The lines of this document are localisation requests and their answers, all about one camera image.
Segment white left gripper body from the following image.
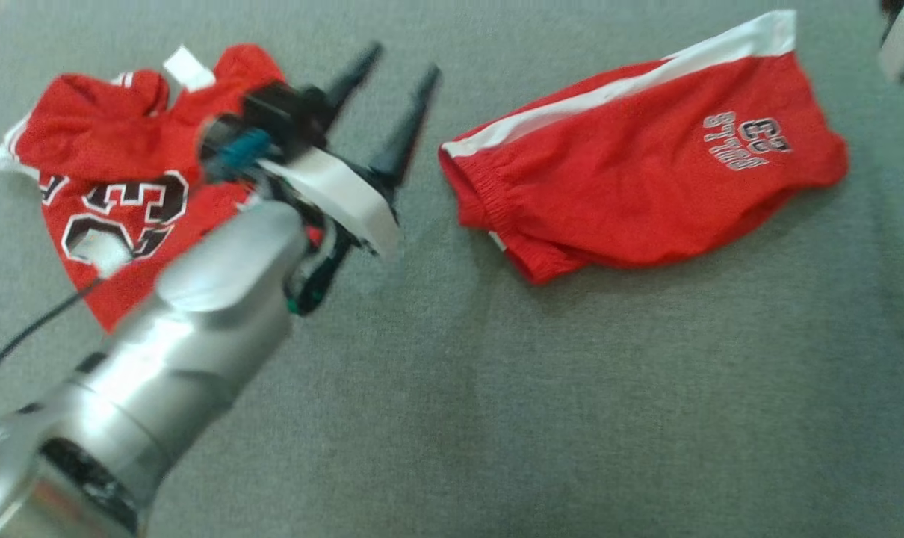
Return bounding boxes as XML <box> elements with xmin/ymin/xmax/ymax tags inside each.
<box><xmin>261</xmin><ymin>112</ymin><xmax>400</xmax><ymax>259</ymax></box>

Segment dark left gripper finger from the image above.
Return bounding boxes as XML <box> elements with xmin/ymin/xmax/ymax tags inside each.
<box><xmin>325</xmin><ymin>41</ymin><xmax>384</xmax><ymax>109</ymax></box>
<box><xmin>370</xmin><ymin>66</ymin><xmax>442</xmax><ymax>188</ymax></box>

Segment red shorts with white stripe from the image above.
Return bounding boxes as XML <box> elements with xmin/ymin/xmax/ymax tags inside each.
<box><xmin>439</xmin><ymin>9</ymin><xmax>850</xmax><ymax>286</ymax></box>

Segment red number 23 jersey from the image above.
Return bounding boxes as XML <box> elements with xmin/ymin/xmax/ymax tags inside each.
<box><xmin>0</xmin><ymin>43</ymin><xmax>326</xmax><ymax>333</ymax></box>

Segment grey fabric sofa seat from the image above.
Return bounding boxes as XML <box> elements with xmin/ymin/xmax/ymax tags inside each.
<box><xmin>0</xmin><ymin>0</ymin><xmax>904</xmax><ymax>538</ymax></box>

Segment blue left cable connector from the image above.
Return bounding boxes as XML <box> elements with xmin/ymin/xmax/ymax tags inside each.
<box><xmin>202</xmin><ymin>127</ymin><xmax>273</xmax><ymax>184</ymax></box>

